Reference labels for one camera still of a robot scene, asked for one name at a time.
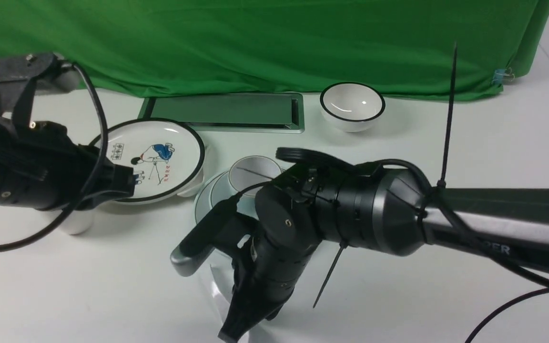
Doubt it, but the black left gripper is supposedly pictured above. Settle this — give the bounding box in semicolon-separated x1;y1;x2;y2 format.
94;159;136;202

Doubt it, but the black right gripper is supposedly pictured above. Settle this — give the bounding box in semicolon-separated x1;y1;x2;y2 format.
171;188;321;343

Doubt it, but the pale blue shallow bowl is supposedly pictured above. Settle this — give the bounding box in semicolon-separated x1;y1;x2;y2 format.
209;171;258;218

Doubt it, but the pale blue ceramic cup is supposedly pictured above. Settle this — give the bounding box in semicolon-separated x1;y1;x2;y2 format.
227;155;283;193

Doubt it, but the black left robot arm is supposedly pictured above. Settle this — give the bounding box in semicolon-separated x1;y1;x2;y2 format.
0;52;136;211

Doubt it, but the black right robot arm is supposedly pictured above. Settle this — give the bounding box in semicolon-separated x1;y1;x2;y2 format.
171;147;549;343

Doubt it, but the white cup with black rim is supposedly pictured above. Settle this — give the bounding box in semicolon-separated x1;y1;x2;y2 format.
57;209;95;236

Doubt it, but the white plate with cartoon figures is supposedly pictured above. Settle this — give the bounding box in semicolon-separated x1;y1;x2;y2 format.
108;119;208;205

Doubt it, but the pale blue flat plate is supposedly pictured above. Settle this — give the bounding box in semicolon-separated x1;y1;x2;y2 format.
193;171;229;224

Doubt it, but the white bowl with black rim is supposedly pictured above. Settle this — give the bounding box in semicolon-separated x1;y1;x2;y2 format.
319;82;386;133

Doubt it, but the black zip tie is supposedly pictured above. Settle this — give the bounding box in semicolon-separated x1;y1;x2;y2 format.
437;41;458;188

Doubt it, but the green backdrop cloth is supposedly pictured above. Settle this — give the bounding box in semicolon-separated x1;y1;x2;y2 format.
0;0;549;101

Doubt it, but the blue binder clip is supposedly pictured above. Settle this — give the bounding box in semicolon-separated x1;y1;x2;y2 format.
491;68;516;85

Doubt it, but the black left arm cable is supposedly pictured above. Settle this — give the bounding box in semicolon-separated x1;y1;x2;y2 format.
0;62;109;255

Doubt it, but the metal table cable tray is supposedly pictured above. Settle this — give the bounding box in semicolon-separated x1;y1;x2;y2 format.
138;92;305;134

